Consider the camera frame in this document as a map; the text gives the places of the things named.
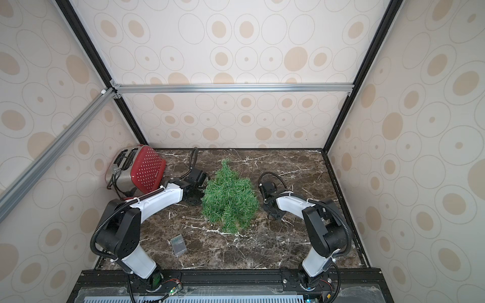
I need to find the silver aluminium back rail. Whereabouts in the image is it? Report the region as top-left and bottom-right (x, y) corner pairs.
(114, 83), (354, 93)

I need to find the green artificial christmas tree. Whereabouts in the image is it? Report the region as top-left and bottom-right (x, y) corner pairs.
(202, 159), (260, 234)

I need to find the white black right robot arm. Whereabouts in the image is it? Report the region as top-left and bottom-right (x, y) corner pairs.
(258, 182), (352, 290)

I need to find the silver aluminium rail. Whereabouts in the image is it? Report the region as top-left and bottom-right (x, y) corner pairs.
(1, 88), (115, 221)
(114, 83), (354, 93)

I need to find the silver aluminium left rail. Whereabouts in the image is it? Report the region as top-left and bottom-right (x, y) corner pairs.
(1, 88), (115, 221)

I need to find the clear plastic battery box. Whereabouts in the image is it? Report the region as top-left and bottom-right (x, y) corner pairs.
(170, 234), (188, 258)

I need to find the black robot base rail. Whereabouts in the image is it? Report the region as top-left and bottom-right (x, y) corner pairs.
(68, 268), (393, 302)

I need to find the red polka dot toaster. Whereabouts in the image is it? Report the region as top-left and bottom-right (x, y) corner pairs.
(106, 145), (166, 199)

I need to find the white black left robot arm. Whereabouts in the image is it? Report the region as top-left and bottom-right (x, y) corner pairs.
(90, 168), (210, 280)

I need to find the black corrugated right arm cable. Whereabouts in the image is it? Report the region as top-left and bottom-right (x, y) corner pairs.
(258, 171), (353, 259)

